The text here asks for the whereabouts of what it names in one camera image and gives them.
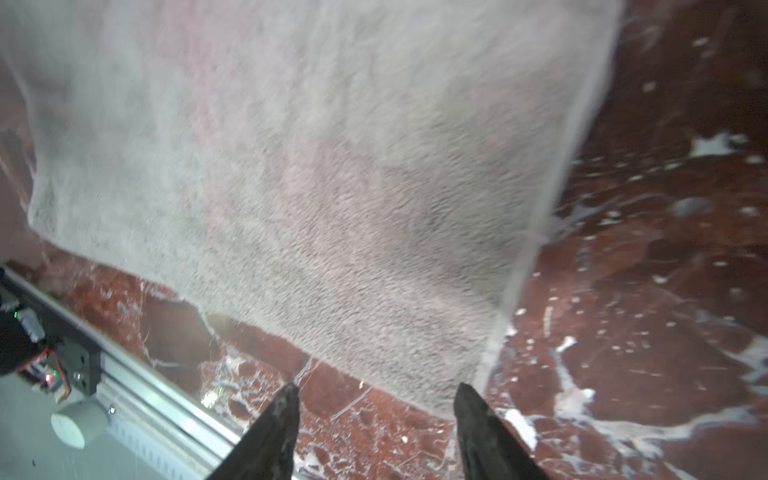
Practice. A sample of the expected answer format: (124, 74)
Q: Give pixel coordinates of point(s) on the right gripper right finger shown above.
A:
(488, 450)

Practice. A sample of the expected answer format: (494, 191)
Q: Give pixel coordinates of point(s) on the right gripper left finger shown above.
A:
(266, 451)

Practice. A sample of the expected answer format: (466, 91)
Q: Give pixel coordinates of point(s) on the grey towel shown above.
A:
(370, 180)

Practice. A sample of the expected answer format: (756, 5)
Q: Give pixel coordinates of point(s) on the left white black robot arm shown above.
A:
(17, 348)

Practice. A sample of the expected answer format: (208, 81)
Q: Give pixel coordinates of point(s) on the small green circuit board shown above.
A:
(48, 380)

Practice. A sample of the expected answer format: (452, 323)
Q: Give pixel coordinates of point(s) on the aluminium front rail frame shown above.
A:
(175, 434)

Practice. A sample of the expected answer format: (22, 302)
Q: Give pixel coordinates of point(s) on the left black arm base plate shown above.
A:
(71, 349)

